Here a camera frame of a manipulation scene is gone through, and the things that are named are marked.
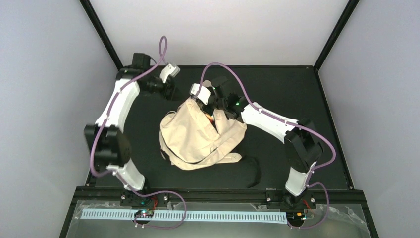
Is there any orange pastel highlighter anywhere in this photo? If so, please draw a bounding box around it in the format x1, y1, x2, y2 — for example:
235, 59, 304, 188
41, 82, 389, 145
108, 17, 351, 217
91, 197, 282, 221
205, 113, 215, 125

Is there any beige canvas backpack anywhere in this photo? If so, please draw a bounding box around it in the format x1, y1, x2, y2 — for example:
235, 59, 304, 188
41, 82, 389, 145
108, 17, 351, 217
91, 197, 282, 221
159, 97, 261, 188

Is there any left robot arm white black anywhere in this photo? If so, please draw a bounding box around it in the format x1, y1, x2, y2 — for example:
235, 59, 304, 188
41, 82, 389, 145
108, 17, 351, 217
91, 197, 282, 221
84, 53, 180, 191

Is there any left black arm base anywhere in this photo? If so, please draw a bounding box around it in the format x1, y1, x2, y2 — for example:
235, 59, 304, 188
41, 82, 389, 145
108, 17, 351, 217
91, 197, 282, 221
120, 193, 167, 226

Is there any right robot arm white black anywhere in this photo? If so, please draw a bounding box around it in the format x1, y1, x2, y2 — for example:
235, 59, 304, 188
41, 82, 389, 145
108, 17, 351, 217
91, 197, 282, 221
190, 83, 323, 208

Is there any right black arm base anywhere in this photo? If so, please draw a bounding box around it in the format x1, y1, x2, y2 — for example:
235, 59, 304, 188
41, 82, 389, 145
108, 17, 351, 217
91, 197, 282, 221
265, 189, 316, 228

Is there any black frame post left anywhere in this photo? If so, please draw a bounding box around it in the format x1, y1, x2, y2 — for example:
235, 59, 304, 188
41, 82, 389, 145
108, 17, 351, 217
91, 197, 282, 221
79, 0, 123, 70

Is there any black frame post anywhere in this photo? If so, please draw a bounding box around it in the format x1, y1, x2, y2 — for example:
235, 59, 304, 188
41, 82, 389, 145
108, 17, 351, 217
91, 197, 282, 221
313, 0, 359, 72
79, 0, 123, 70

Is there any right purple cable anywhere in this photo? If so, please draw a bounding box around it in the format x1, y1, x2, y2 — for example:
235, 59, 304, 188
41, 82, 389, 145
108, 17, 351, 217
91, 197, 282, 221
197, 62, 337, 230

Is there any light blue slotted cable duct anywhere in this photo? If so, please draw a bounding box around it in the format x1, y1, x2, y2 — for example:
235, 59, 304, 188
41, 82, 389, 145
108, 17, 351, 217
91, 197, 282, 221
76, 208, 287, 224

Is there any black frame post right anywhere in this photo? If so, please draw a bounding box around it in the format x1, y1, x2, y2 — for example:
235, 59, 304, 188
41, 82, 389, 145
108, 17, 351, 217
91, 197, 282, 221
313, 0, 359, 72

